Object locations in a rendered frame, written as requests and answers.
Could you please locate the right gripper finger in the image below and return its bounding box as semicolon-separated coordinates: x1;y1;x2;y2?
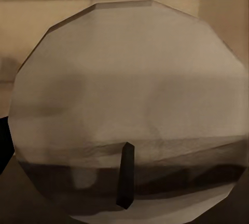
0;116;15;175

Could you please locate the pillar candle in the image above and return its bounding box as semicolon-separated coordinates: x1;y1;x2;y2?
8;0;249;224

